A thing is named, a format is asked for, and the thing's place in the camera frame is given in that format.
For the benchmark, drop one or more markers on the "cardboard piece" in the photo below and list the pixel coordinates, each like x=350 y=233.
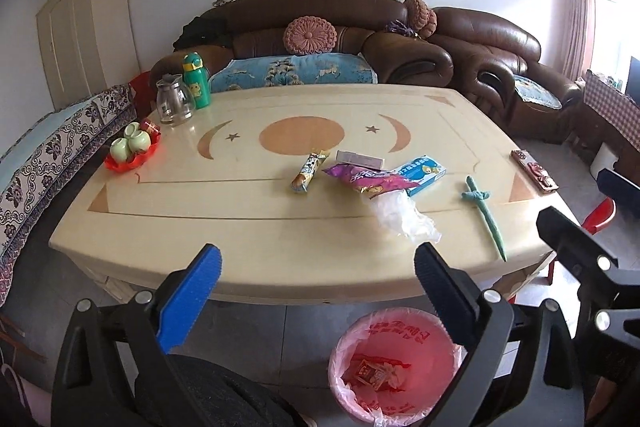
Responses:
x=522 y=279

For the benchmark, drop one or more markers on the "purple snack bag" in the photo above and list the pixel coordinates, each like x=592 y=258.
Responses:
x=367 y=179

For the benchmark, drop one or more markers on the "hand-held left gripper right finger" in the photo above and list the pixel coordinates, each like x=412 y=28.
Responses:
x=445 y=297

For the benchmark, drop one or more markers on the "green knitted toy sword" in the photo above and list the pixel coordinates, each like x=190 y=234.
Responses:
x=482 y=207

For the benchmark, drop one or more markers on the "blue printed armchair cover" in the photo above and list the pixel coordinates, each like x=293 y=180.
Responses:
x=537 y=91

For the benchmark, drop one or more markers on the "small white box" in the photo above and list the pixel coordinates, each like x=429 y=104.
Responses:
x=357 y=158

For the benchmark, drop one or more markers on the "red tray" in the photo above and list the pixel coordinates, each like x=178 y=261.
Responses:
x=137 y=159

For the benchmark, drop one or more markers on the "red packet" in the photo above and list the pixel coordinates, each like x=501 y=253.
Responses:
x=369 y=373

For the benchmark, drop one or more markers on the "blue medicine box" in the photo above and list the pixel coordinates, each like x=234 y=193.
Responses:
x=425 y=172

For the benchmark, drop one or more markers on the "red plastic stool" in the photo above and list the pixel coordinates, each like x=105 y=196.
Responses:
x=600 y=217

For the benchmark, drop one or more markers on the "black screen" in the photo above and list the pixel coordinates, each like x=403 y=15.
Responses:
x=634 y=79

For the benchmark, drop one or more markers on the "brown leather sofa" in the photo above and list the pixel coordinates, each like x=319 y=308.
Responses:
x=320 y=7

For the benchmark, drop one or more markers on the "pink curtain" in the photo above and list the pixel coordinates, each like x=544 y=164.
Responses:
x=580 y=7

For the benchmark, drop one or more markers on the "purple floral patterned cover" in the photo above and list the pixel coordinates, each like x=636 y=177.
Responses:
x=45 y=157

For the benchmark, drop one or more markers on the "purple knitted item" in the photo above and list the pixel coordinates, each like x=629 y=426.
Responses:
x=399 y=28

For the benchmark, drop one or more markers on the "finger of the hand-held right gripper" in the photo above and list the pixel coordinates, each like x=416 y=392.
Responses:
x=565 y=232
x=620 y=189

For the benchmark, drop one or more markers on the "window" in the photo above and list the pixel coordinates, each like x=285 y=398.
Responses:
x=612 y=17

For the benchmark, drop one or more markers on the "checked tablecloth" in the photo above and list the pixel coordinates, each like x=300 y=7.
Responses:
x=607 y=102

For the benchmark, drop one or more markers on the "white bucket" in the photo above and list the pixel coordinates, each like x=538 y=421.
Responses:
x=604 y=159

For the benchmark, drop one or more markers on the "brown decorated case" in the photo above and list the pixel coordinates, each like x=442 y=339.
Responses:
x=534 y=171

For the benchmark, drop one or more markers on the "green kids water bottle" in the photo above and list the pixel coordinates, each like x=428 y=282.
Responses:
x=196 y=84

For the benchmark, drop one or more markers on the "snack bar wrapper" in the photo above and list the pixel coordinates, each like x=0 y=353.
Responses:
x=306 y=172

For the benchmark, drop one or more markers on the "brown leather armchair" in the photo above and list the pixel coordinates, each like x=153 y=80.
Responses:
x=490 y=37

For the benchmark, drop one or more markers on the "red plastic chair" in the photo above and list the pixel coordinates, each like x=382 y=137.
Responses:
x=140 y=89

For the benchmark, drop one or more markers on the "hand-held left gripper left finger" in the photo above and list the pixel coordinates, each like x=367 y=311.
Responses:
x=192 y=297

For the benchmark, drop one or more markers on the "small red box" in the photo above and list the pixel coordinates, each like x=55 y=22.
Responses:
x=150 y=127

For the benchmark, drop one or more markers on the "glass pitcher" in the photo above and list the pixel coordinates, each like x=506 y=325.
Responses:
x=174 y=104

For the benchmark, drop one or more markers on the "cream cabinet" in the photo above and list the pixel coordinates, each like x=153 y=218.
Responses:
x=85 y=37

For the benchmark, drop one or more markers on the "clear plastic bag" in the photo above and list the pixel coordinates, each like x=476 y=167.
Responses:
x=402 y=217

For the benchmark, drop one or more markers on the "black clothing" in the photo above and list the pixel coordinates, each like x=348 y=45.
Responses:
x=202 y=32

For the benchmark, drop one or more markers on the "green teacup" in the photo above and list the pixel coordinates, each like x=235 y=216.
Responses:
x=120 y=151
x=141 y=142
x=132 y=131

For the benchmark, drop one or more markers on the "round pink knitted cushion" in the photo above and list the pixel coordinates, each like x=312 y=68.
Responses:
x=419 y=14
x=307 y=36

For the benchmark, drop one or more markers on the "pink lined bin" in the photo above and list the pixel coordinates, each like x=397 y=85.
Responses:
x=400 y=337

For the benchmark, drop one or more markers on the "blue printed sofa cover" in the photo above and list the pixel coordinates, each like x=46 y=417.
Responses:
x=300 y=72

